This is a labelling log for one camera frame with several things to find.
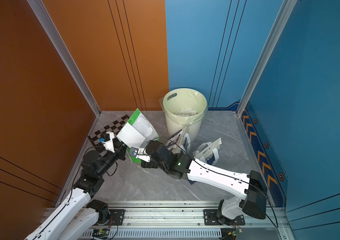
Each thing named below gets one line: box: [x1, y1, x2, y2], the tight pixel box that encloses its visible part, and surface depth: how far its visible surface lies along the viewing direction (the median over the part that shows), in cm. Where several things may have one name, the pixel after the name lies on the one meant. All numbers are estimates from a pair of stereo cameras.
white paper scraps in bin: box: [175, 108, 197, 117], surface depth 107 cm
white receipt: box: [116, 122, 146, 148], surface depth 74 cm
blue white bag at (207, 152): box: [192, 137, 222, 166], surface depth 74 cm
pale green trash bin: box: [159, 88, 208, 142], surface depth 96 cm
